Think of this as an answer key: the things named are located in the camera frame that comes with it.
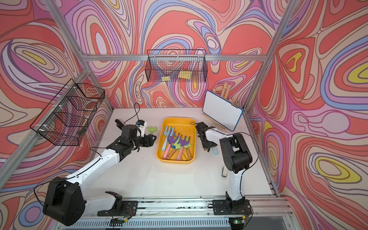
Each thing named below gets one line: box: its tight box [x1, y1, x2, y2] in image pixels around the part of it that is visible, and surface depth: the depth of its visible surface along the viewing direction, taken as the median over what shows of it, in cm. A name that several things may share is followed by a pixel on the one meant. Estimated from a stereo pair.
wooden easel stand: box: [202, 82, 233, 130], surface depth 95 cm
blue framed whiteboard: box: [202, 90, 244, 132], surface depth 95 cm
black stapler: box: [115, 118, 125, 130], surface depth 107 cm
